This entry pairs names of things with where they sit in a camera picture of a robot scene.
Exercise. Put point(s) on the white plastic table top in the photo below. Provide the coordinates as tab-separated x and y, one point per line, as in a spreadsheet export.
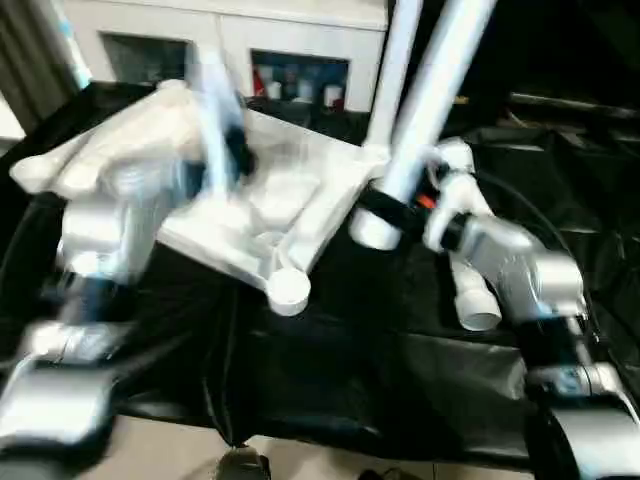
280	200

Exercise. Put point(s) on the white plastic table leg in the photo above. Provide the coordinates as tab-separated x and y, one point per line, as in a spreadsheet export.
435	100
395	75
475	300

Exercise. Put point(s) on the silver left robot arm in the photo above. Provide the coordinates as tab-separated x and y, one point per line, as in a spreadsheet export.
100	235

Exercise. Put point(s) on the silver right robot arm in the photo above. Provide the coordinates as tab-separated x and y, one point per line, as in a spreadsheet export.
530	260

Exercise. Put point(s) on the small white blue box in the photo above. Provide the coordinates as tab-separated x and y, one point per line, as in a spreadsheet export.
302	90

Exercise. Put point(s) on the white glass door cabinet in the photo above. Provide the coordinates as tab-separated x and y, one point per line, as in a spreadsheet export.
225	25

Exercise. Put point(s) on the dark metal rod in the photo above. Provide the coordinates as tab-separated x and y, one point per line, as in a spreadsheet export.
575	107

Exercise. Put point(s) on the grey curtain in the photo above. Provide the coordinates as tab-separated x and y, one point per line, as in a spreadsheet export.
25	60

